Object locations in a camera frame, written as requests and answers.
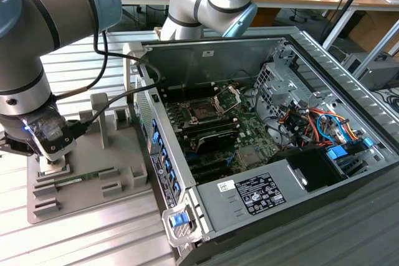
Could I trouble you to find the metal socket cover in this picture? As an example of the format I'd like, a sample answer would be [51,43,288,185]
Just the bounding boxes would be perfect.
[213,86,243,115]

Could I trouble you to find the thick black cable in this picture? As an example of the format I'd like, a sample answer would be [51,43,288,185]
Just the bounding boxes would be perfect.
[77,48,163,133]

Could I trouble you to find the silver drive cage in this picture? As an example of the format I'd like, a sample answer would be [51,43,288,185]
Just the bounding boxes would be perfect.
[252,62,312,117]

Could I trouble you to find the brown cardboard box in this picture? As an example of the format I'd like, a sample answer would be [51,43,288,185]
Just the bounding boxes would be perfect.
[349,10,399,55]

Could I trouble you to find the blue case latch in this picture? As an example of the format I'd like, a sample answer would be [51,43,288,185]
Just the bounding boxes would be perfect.
[170,212,191,227]

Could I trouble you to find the grey box device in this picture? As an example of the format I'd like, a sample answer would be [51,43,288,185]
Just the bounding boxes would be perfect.
[341,52,399,91]

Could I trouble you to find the black RAM stick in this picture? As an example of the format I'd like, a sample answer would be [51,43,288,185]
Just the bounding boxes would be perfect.
[178,115,239,129]

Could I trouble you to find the blue disk carrier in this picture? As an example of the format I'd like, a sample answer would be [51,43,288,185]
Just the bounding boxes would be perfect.
[326,145,352,163]

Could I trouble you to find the black rating label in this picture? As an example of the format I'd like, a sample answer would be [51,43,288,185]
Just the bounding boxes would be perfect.
[236,171,287,216]

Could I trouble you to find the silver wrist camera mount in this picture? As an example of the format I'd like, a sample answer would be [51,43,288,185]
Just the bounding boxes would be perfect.
[18,107,78,166]

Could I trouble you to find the green motherboard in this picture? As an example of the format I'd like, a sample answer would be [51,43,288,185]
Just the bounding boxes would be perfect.
[161,82,281,186]

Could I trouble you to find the open grey PC case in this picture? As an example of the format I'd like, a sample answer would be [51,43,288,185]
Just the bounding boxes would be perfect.
[122,26,399,262]

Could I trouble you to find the CPU socket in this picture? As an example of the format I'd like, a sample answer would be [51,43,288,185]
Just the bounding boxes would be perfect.
[186,99,219,124]

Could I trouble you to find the black wire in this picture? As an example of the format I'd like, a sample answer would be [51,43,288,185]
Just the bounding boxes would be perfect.
[252,88,280,143]

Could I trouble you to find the square chipset heatsink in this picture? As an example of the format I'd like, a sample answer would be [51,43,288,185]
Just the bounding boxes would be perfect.
[236,146,261,167]

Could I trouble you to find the black tripod pole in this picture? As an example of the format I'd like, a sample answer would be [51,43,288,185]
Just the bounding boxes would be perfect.
[320,0,380,41]

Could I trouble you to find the white barcode sticker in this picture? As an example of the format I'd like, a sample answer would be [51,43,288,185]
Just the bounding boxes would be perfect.
[216,179,237,193]

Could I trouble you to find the green RAM stick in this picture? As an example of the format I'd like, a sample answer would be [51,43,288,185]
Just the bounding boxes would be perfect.
[54,171,104,186]

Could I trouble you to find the grey power supply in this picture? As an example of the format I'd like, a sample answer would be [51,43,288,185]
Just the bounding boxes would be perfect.
[195,158,314,234]

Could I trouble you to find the black graphics card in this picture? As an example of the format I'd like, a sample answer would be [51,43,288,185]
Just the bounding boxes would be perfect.
[186,128,241,156]

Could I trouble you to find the blue wire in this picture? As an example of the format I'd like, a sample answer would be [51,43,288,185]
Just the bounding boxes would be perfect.
[315,112,349,144]

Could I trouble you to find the orange wire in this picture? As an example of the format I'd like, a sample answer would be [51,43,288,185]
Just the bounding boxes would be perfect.
[279,107,359,142]

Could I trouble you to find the black fan shroud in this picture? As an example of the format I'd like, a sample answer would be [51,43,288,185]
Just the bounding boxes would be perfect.
[269,146,349,194]

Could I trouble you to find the thin black cable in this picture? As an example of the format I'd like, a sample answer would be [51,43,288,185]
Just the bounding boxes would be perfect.
[51,29,110,102]

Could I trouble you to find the grey parts rack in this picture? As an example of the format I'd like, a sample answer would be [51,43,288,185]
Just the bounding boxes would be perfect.
[26,93,153,225]

